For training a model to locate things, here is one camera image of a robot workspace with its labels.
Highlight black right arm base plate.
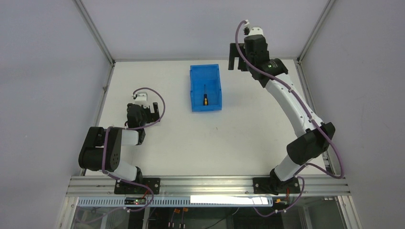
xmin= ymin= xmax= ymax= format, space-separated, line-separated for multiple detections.
xmin=253 ymin=177 xmax=301 ymax=195

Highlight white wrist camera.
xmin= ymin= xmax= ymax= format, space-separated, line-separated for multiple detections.
xmin=243 ymin=20 xmax=264 ymax=37
xmin=133 ymin=92 xmax=148 ymax=106

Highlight black yellow screwdriver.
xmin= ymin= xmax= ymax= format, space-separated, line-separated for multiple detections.
xmin=203 ymin=85 xmax=208 ymax=106

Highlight left aluminium frame post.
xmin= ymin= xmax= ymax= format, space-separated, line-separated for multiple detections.
xmin=73 ymin=0 xmax=115 ymax=176

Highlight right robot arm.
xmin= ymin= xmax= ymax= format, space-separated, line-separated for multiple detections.
xmin=228 ymin=35 xmax=335 ymax=195

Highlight blue plastic bin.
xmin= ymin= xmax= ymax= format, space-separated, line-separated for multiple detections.
xmin=190 ymin=64 xmax=223 ymax=112

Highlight aluminium front rail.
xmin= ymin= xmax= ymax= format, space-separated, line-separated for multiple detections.
xmin=66 ymin=175 xmax=351 ymax=197

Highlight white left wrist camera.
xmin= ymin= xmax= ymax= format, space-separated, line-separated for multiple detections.
xmin=133 ymin=92 xmax=148 ymax=106

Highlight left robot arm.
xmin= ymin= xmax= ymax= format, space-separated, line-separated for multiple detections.
xmin=78 ymin=102 xmax=160 ymax=184

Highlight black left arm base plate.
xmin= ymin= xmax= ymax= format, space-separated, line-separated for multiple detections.
xmin=114 ymin=177 xmax=161 ymax=195

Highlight slotted cable duct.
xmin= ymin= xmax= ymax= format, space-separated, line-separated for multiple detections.
xmin=77 ymin=195 xmax=288 ymax=208

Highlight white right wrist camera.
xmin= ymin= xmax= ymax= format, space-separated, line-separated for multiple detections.
xmin=243 ymin=20 xmax=264 ymax=37

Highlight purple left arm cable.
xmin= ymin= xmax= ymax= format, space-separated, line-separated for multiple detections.
xmin=74 ymin=87 xmax=166 ymax=225

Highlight aluminium enclosure frame post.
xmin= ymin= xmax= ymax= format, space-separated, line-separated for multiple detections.
xmin=293 ymin=0 xmax=336 ymax=175

